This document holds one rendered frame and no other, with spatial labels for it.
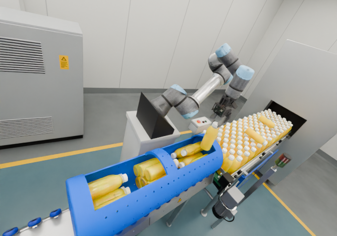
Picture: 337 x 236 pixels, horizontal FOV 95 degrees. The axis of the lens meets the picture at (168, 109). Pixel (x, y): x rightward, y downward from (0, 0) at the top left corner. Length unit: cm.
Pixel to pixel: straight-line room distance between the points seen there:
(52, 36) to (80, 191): 145
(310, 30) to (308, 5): 61
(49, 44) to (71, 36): 21
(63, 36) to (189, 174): 161
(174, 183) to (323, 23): 517
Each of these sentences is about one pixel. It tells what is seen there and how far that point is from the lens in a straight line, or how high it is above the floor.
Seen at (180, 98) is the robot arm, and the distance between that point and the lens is 107.
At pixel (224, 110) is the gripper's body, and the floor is 154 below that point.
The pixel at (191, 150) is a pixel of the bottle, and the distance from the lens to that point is 111.
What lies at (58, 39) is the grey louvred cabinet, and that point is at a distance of 187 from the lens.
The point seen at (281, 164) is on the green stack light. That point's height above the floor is 118.
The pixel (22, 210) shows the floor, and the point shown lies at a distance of 217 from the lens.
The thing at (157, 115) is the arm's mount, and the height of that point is 135.
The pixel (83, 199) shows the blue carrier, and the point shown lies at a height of 123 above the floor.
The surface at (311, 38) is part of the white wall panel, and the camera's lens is 548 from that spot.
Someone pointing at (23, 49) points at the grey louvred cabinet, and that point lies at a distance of 193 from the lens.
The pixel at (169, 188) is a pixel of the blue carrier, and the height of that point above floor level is 117.
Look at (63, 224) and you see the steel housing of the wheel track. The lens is 103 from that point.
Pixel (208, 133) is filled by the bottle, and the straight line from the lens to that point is 99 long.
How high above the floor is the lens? 188
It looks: 31 degrees down
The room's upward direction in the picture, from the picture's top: 19 degrees clockwise
